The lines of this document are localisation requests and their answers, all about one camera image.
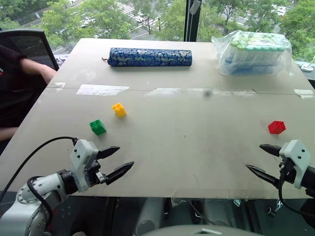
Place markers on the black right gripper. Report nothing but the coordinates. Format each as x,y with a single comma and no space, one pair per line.
290,172

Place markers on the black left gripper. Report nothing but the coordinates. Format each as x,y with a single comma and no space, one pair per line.
94,175

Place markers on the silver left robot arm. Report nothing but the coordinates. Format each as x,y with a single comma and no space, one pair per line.
19,216

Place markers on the red toy brick block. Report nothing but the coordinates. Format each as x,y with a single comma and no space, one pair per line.
276,127

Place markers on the green toy brick block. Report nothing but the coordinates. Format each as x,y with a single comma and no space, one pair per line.
98,127

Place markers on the metal table clamp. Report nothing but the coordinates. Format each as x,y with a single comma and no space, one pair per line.
275,208

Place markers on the yellow toy brick block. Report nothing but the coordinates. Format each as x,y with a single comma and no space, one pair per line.
119,110

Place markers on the silver rounded robot leg shape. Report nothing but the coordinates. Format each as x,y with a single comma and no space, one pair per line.
147,216

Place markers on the black table leg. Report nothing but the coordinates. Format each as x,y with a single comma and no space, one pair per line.
167,209

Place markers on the clear tape strip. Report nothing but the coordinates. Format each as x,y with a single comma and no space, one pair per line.
304,93
102,89
59,85
201,92

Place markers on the white round stand base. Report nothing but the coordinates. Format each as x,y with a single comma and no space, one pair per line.
308,67

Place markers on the clear bag of plastic boxes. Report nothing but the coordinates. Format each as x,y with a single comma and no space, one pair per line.
253,54

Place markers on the blue patterned fabric roll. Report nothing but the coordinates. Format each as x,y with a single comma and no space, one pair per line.
150,57

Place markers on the person dark shirt torso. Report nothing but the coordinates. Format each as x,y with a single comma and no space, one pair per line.
12,93

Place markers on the black mesh office chair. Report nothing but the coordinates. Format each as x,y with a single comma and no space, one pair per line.
27,45

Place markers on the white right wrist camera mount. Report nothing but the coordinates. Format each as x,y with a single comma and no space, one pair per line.
295,150

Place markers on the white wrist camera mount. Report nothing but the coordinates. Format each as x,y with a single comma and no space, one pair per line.
295,150
82,157

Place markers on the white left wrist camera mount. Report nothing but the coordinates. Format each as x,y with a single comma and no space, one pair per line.
82,157

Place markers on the black window frame post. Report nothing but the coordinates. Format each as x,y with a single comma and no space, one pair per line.
190,22

